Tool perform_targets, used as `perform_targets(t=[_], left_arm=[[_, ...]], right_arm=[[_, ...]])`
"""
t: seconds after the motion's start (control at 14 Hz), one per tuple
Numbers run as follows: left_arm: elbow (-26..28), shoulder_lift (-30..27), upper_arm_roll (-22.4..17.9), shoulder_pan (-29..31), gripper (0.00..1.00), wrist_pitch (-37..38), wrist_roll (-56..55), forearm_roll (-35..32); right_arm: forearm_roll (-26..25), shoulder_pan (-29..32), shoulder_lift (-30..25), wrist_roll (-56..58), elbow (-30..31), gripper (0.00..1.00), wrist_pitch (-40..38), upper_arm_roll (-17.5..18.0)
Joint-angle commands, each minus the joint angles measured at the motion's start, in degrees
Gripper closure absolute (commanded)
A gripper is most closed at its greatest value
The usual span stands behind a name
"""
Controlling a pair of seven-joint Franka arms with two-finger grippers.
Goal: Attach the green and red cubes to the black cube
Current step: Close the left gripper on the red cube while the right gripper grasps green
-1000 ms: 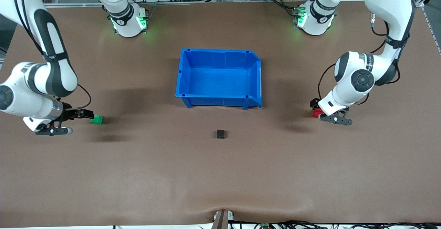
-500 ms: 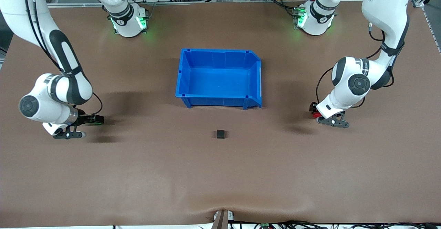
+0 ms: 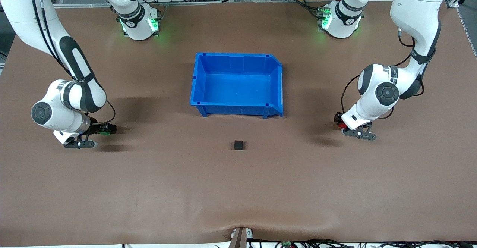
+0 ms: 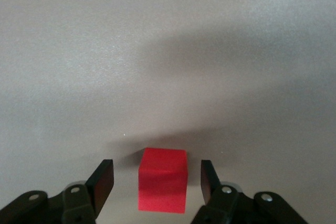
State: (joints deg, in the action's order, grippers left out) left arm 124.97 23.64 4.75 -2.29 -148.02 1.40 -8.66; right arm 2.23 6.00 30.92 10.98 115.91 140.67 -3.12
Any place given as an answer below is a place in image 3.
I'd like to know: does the aluminium table edge rail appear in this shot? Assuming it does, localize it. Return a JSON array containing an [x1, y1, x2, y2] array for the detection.
[[52, 0, 395, 8]]

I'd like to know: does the blue plastic storage bin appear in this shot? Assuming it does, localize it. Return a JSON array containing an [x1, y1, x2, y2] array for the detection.
[[190, 52, 284, 119]]

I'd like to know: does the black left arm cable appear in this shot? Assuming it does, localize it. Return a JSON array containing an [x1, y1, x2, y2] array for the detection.
[[341, 28, 426, 120]]

